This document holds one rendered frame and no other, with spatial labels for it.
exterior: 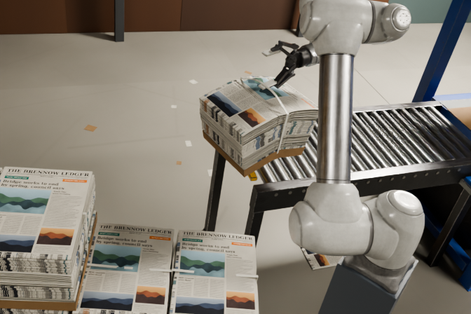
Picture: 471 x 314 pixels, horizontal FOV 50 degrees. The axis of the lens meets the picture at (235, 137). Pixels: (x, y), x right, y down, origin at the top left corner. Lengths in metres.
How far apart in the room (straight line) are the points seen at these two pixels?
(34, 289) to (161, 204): 1.66
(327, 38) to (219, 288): 0.87
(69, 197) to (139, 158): 1.86
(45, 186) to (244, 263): 0.71
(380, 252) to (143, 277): 0.76
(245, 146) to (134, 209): 1.38
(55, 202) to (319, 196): 0.80
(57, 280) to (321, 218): 0.76
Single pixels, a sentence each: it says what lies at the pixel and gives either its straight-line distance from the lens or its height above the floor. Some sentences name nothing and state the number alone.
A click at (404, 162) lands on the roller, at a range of 2.57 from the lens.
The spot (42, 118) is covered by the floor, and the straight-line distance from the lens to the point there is 3.90.
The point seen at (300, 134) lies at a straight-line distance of 2.08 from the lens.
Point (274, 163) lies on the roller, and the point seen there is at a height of 0.80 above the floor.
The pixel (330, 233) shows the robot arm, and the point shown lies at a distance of 1.47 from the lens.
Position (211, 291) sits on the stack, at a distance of 1.73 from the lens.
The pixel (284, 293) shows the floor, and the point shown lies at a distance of 2.84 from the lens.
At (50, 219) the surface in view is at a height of 1.07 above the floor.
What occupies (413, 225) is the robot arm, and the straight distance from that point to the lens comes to 1.54.
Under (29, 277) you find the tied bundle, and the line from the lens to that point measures 1.59.
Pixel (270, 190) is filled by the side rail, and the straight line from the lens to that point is 2.15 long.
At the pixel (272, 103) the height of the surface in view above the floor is 1.18.
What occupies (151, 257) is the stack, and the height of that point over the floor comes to 0.83.
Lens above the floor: 2.21
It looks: 36 degrees down
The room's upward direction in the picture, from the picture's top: 10 degrees clockwise
